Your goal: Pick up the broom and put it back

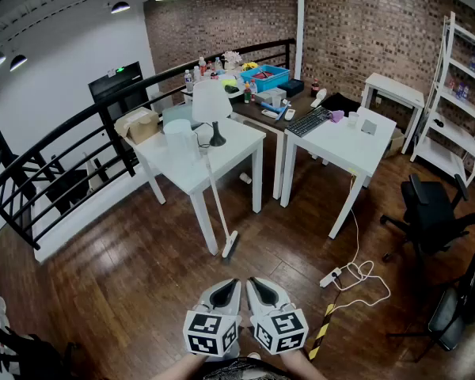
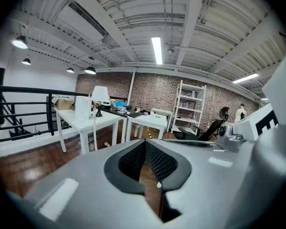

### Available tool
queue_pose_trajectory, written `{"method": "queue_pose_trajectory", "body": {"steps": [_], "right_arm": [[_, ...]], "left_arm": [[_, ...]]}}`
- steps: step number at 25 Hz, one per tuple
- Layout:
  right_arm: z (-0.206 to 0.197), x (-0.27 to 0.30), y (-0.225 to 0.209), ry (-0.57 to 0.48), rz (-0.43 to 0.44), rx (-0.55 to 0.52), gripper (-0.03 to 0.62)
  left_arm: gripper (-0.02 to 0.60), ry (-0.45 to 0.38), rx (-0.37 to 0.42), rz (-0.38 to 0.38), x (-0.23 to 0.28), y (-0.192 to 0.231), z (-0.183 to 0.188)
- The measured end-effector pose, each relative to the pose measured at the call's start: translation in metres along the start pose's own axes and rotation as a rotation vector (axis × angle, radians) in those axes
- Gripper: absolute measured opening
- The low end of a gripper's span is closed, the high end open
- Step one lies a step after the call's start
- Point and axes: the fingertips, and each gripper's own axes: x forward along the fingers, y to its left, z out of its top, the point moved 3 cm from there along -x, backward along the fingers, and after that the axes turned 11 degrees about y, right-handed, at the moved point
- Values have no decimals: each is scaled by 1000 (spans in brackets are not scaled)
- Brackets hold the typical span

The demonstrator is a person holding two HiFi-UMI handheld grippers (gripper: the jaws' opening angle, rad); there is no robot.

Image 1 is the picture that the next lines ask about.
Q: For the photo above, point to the white shelf rack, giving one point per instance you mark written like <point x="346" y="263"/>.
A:
<point x="447" y="160"/>

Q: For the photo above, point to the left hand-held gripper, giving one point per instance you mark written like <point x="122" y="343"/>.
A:
<point x="206" y="331"/>

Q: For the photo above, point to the blue squeegee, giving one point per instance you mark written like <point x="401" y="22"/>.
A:
<point x="282" y="111"/>

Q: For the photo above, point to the yellow-green bag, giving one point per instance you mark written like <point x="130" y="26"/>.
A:
<point x="229" y="81"/>

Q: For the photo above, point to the grey card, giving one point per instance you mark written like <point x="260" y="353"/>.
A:
<point x="369" y="127"/>

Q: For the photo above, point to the water bottle blue label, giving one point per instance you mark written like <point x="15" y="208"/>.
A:
<point x="188" y="82"/>

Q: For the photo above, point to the black patterned shirt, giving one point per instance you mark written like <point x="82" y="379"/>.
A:
<point x="241" y="370"/>

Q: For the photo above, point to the yellow flowers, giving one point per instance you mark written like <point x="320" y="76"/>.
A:
<point x="250" y="67"/>

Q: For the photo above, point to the black cloth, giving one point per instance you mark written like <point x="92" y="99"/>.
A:
<point x="340" y="103"/>

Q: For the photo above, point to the person's shoe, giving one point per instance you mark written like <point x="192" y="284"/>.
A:
<point x="254" y="355"/>

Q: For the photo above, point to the white appliance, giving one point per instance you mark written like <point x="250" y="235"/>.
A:
<point x="162" y="103"/>

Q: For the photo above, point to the black door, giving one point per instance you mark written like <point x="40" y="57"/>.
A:
<point x="118" y="89"/>

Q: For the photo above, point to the clear bottle red label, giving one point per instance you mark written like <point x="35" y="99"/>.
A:
<point x="202" y="67"/>

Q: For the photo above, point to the black stair post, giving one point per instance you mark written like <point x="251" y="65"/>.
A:
<point x="0" y="141"/>

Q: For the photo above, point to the clear measuring cup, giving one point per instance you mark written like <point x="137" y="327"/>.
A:
<point x="276" y="101"/>

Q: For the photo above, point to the dark box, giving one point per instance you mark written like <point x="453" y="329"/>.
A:
<point x="293" y="87"/>

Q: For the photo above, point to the grey laptop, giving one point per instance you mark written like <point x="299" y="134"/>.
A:
<point x="174" y="113"/>

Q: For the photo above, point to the red box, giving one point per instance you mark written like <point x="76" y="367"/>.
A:
<point x="266" y="73"/>

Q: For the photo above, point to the black metal railing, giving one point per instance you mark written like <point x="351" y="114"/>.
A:
<point x="115" y="137"/>

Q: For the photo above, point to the clear bottle red cap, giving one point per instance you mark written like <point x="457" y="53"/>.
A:
<point x="253" y="91"/>

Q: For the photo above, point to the white pipe column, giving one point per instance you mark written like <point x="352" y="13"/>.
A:
<point x="300" y="26"/>

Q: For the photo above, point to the blue plastic bin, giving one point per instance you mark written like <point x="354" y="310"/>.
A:
<point x="275" y="80"/>

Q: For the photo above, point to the white kettle jug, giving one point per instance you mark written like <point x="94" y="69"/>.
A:
<point x="178" y="141"/>

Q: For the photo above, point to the white power strip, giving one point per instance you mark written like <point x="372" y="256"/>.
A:
<point x="329" y="277"/>

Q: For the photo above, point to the black pouch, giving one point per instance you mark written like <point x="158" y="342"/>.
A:
<point x="231" y="89"/>

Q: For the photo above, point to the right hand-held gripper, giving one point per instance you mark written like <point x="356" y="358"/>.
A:
<point x="279" y="331"/>

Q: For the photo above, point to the red drink bottle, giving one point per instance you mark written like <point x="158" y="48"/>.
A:
<point x="451" y="86"/>

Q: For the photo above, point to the black chair with backpack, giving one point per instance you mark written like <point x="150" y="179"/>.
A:
<point x="31" y="354"/>

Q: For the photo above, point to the person's right forearm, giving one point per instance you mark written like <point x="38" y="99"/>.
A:
<point x="301" y="364"/>

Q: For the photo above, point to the clear bottle blue cap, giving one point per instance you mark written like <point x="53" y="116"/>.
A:
<point x="474" y="63"/>
<point x="219" y="65"/>

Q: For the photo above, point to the cola bottle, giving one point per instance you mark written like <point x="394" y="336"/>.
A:
<point x="315" y="89"/>
<point x="214" y="74"/>

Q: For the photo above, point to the white table lamp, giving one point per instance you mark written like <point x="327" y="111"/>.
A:
<point x="210" y="101"/>

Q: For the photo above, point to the small black object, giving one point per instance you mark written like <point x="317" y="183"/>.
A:
<point x="438" y="123"/>

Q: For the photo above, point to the green bottle orange cap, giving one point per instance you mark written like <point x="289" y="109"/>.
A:
<point x="247" y="95"/>

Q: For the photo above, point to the person's left forearm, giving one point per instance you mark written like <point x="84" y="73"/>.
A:
<point x="178" y="368"/>

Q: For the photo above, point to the white handheld scanner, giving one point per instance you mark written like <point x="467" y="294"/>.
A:
<point x="318" y="98"/>

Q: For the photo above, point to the purple object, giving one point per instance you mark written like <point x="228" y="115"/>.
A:
<point x="337" y="116"/>

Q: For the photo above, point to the white flower pot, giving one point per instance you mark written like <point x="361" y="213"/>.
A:
<point x="231" y="59"/>

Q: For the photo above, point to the black keyboard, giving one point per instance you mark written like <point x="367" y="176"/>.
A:
<point x="308" y="122"/>

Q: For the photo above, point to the clear plastic cup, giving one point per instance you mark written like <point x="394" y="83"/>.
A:
<point x="353" y="119"/>

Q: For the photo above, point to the yellow black striped strip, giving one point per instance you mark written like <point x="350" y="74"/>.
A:
<point x="321" y="333"/>

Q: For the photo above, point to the clear plastic bottle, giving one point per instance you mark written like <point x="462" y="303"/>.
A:
<point x="196" y="74"/>

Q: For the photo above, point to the small white table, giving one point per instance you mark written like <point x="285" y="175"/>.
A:
<point x="396" y="89"/>

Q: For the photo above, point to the brown cardboard box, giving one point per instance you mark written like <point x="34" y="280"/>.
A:
<point x="396" y="143"/>

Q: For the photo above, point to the white remote control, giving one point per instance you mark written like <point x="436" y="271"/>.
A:
<point x="289" y="114"/>
<point x="269" y="113"/>

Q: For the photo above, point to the grey tissue box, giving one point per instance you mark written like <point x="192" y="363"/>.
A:
<point x="267" y="93"/>

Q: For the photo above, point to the white paper cup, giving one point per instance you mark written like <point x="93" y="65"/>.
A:
<point x="245" y="177"/>

